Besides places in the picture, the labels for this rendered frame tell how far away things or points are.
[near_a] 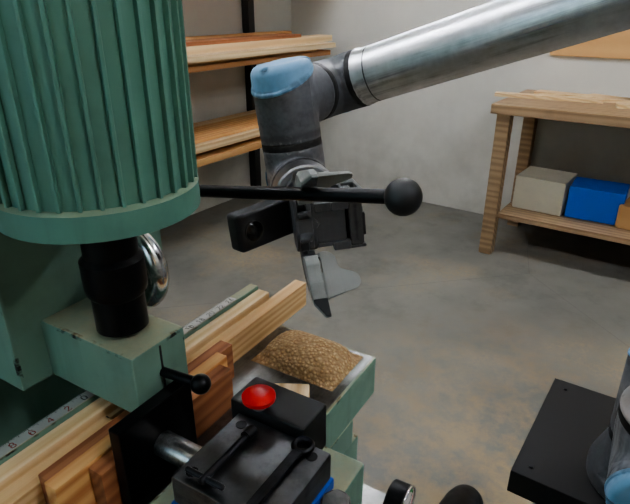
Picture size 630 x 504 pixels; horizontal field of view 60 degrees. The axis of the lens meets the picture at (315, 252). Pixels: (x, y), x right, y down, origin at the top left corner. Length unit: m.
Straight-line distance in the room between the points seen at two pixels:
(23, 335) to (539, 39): 0.69
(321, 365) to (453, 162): 3.32
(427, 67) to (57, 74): 0.54
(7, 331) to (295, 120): 0.44
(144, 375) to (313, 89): 0.46
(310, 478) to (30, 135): 0.33
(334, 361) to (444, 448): 1.28
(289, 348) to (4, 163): 0.41
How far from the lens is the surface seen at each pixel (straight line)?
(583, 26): 0.79
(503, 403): 2.20
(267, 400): 0.49
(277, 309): 0.80
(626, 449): 0.82
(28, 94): 0.45
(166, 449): 0.56
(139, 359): 0.55
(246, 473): 0.47
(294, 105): 0.79
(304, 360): 0.72
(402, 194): 0.49
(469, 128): 3.87
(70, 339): 0.61
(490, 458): 1.97
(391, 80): 0.85
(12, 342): 0.63
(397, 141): 4.11
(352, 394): 0.72
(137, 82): 0.45
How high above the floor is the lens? 1.34
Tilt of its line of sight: 24 degrees down
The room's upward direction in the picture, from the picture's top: straight up
